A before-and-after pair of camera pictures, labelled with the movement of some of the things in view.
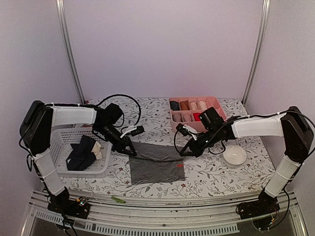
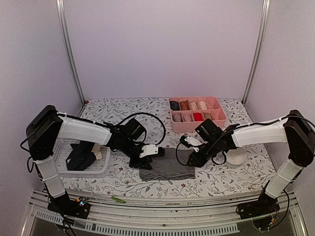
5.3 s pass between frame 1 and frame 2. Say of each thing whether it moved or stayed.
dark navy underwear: stayed
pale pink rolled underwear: stayed
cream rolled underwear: stayed
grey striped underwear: moved
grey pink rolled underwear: stayed
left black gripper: moved
